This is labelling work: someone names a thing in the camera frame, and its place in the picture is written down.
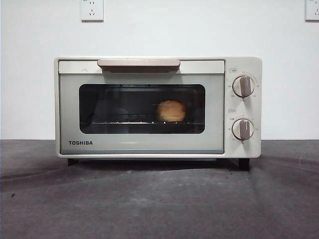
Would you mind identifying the metal wire oven rack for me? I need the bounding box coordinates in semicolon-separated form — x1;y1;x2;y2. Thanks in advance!
92;113;204;125

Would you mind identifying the round golden bread roll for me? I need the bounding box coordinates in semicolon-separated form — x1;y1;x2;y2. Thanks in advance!
157;100;187;123

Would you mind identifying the white oven temperature knob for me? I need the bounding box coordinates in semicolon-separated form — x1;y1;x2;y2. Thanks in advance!
232;75;255;98

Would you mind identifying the white Toshiba toaster oven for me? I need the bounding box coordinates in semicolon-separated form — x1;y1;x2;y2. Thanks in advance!
53;56;263;171

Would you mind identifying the white wall power socket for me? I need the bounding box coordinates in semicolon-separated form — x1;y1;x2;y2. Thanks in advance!
80;0;104;22
305;0;319;22

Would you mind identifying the glass oven door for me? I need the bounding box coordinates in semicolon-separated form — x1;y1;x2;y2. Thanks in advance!
58;58;226;155

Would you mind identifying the white oven timer knob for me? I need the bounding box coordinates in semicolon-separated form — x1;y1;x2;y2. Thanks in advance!
231;119;255;141

